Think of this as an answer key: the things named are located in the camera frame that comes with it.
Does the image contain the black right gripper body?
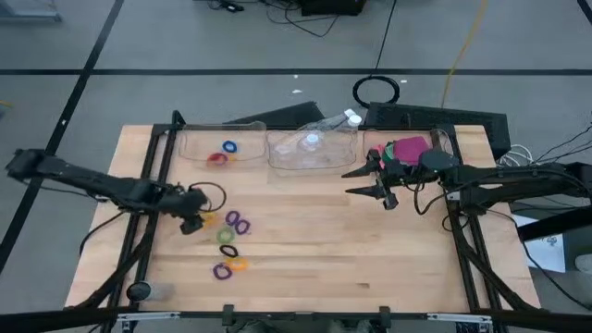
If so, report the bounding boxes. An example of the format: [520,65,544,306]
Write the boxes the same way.
[367,148,426,211]

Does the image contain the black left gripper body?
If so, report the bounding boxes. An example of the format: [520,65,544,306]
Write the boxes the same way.
[159,184,210,236]

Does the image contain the pink cloth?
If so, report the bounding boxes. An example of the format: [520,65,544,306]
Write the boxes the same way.
[369,142,388,170]

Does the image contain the magenta cloth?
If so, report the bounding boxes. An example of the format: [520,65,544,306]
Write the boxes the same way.
[392,135,432,167]

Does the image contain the green coil wristband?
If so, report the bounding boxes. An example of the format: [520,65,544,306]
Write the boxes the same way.
[216,226,237,245]

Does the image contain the clear plastic bin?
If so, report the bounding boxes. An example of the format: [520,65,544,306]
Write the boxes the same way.
[362,128,457,177]
[266,122,360,171]
[179,120,268,163]

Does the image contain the black perforated case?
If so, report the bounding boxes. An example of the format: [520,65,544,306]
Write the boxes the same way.
[364,101,512,161]

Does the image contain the black flat panel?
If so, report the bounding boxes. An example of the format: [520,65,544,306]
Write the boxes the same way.
[224,100,330,127]

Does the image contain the black round disc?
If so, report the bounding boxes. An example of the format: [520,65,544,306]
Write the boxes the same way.
[125,279,177,303]

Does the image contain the black table clamp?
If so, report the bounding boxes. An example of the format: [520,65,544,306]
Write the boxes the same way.
[220,302,238,328]
[376,304,393,329]

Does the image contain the black beam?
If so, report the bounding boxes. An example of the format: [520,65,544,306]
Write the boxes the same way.
[516,204,592,242]

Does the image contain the black box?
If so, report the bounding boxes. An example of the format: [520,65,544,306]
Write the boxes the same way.
[299,0,368,18]

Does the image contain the white paper sheet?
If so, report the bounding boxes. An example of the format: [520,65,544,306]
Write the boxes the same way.
[512,213,568,275]

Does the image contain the white object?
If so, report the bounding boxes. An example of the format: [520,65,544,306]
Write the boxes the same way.
[574,253,592,277]

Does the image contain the grey metal base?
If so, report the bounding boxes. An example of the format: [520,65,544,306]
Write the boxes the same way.
[0,0,63,24]

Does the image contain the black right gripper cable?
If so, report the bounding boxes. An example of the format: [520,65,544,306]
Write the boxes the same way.
[413,180,452,216]

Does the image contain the black cable coil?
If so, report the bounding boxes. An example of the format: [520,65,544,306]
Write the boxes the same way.
[351,74,401,109]

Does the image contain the black power cable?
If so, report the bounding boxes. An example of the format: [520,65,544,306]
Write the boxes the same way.
[79,210,130,258]

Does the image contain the white cables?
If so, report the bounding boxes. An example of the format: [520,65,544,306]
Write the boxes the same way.
[497,143,537,168]

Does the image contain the silver frame bracket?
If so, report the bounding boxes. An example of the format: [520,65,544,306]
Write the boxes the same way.
[425,313,494,324]
[116,311,182,323]

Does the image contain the long black cable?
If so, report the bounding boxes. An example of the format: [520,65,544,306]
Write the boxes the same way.
[372,0,399,79]

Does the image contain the yellow cable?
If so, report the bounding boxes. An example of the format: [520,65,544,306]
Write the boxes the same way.
[439,0,490,110]

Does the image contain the tangled black cables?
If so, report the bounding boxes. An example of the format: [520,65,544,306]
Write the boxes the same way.
[203,0,346,39]

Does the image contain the black metal table frame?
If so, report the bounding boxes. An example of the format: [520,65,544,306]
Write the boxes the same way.
[0,109,592,333]

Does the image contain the black floor cable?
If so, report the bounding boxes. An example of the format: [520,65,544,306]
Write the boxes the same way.
[522,240,592,312]

